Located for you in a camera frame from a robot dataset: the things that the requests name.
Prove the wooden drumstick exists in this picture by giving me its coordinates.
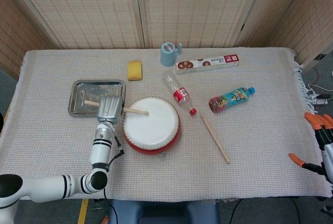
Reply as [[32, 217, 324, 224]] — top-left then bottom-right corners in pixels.
[[200, 114, 232, 164], [83, 99, 149, 116]]

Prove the long white cookie-print box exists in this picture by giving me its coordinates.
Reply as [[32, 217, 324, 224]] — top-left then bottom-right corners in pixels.
[[175, 53, 240, 75]]

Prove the empty clear bottle red label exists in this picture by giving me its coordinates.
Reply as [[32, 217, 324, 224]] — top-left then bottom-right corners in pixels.
[[162, 70, 198, 116]]

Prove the white woven tablecloth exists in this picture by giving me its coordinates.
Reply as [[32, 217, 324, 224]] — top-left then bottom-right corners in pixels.
[[0, 47, 326, 201]]

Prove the orange-tipped right robot hand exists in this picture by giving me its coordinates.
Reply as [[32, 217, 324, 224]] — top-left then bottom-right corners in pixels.
[[288, 111, 333, 183]]

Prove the white floor cable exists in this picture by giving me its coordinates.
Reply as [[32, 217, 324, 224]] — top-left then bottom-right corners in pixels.
[[308, 83, 333, 96]]

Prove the blue padded seat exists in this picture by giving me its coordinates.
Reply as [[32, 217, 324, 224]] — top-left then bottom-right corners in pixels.
[[108, 198, 221, 224]]

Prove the red drum white head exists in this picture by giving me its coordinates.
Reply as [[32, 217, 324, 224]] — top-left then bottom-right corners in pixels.
[[122, 96, 181, 157]]

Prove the black floor cable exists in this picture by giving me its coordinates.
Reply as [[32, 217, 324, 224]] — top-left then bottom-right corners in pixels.
[[229, 199, 245, 224]]

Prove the bamboo folding screen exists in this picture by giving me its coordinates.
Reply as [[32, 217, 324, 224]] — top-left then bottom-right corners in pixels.
[[0, 0, 333, 79]]

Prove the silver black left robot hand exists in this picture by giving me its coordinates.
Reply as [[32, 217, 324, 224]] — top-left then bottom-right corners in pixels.
[[96, 95, 125, 125]]

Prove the colourful drink bottle blue cap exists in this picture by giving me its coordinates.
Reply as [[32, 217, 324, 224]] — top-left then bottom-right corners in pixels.
[[208, 86, 256, 115]]

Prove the yellow sponge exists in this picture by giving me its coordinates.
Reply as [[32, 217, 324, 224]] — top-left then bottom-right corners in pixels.
[[127, 60, 143, 81]]

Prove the white power strip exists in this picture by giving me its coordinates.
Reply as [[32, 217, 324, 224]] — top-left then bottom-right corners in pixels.
[[310, 96, 329, 106]]

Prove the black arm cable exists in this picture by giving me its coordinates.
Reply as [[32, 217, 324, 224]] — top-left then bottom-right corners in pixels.
[[103, 135, 125, 224]]

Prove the light blue mug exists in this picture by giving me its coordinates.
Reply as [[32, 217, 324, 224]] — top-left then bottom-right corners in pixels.
[[159, 42, 183, 67]]

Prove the stainless steel tray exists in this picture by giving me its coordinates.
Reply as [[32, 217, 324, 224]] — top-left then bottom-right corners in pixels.
[[68, 79, 126, 118]]

